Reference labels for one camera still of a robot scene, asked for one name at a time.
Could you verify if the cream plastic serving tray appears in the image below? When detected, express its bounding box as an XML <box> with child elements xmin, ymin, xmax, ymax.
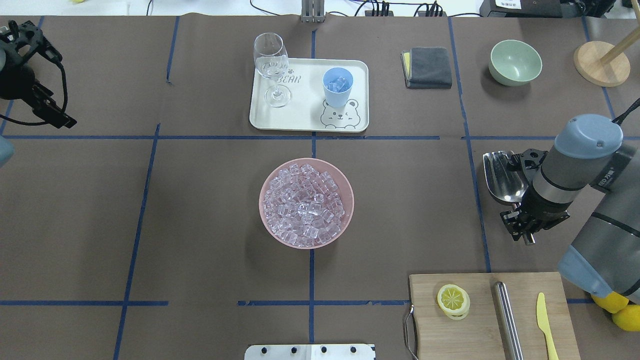
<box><xmin>249</xmin><ymin>58</ymin><xmax>370</xmax><ymax>133</ymax></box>

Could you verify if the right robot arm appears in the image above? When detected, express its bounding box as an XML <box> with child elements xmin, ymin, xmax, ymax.
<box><xmin>500</xmin><ymin>113</ymin><xmax>640</xmax><ymax>304</ymax></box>

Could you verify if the wooden cutting board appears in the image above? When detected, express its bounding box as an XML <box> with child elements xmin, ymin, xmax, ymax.
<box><xmin>408</xmin><ymin>272</ymin><xmax>581</xmax><ymax>360</ymax></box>

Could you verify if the metal ice scoop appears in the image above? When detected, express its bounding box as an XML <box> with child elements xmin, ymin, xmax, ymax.
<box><xmin>482</xmin><ymin>150</ymin><xmax>528</xmax><ymax>208</ymax></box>

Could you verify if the clear wine glass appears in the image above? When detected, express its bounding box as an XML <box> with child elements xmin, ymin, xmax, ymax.
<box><xmin>253</xmin><ymin>32</ymin><xmax>291</xmax><ymax>109</ymax></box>

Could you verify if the green ceramic bowl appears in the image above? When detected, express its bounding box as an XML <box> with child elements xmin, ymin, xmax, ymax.
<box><xmin>488</xmin><ymin>39</ymin><xmax>543</xmax><ymax>87</ymax></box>

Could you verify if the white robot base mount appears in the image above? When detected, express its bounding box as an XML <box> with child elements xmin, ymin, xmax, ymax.
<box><xmin>244</xmin><ymin>343</ymin><xmax>377</xmax><ymax>360</ymax></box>

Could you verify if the yellow plastic knife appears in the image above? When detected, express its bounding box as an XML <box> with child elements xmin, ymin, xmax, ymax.
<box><xmin>535</xmin><ymin>292</ymin><xmax>559</xmax><ymax>360</ymax></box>

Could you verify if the metal muddler rod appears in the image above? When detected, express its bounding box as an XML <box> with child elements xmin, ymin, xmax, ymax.
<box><xmin>493</xmin><ymin>281</ymin><xmax>524</xmax><ymax>360</ymax></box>

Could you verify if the half lemon slice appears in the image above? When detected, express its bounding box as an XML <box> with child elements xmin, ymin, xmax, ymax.
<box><xmin>436</xmin><ymin>284</ymin><xmax>471</xmax><ymax>321</ymax></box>

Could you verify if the grey folded cloth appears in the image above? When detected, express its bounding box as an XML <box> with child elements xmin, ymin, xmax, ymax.
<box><xmin>401</xmin><ymin>47</ymin><xmax>453</xmax><ymax>89</ymax></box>

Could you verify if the aluminium frame post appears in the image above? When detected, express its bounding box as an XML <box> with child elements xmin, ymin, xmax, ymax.
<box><xmin>301</xmin><ymin>0</ymin><xmax>326</xmax><ymax>23</ymax></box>

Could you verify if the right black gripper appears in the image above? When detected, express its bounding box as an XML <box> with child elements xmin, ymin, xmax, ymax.
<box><xmin>500</xmin><ymin>148</ymin><xmax>570</xmax><ymax>244</ymax></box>

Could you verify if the yellow lemon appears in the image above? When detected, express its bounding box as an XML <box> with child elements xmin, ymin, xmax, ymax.
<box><xmin>590</xmin><ymin>292</ymin><xmax>630</xmax><ymax>314</ymax></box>
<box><xmin>611</xmin><ymin>304</ymin><xmax>640</xmax><ymax>332</ymax></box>

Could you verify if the light blue plastic cup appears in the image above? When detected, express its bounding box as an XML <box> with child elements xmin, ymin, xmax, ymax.
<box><xmin>322</xmin><ymin>67</ymin><xmax>354</xmax><ymax>109</ymax></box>

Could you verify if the wooden paper towel stand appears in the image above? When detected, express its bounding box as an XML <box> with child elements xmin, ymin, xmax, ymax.
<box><xmin>573</xmin><ymin>27</ymin><xmax>640</xmax><ymax>88</ymax></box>

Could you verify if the pink bowl of ice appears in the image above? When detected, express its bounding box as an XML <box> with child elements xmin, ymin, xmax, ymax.
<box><xmin>258</xmin><ymin>158</ymin><xmax>355</xmax><ymax>249</ymax></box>

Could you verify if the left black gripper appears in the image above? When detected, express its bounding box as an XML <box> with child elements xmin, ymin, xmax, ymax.
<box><xmin>0</xmin><ymin>20</ymin><xmax>78</xmax><ymax>129</ymax></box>

